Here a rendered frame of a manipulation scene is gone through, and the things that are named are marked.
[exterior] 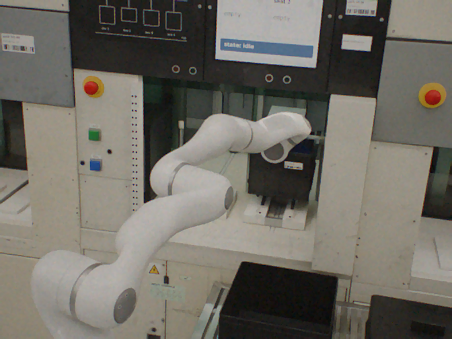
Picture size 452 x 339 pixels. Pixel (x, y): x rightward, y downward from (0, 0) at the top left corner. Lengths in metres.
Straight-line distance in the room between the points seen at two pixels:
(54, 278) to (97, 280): 0.09
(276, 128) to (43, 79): 0.71
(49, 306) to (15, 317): 1.08
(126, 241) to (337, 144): 0.70
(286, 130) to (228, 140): 0.27
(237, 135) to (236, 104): 1.17
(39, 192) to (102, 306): 0.94
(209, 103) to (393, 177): 1.17
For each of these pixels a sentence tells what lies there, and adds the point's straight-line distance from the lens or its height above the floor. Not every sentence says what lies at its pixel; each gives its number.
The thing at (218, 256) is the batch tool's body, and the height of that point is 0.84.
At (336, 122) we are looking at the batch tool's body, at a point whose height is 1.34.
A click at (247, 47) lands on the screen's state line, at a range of 1.79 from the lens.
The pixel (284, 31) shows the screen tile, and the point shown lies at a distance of 1.77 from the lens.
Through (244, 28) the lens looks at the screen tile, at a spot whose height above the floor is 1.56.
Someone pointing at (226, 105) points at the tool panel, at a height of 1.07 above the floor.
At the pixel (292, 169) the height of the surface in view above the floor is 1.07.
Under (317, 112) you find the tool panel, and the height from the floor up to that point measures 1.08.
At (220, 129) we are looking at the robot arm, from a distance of 1.57.
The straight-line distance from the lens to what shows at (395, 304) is 1.88.
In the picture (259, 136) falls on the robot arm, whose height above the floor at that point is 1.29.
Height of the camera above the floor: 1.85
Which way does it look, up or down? 22 degrees down
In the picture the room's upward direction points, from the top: 3 degrees clockwise
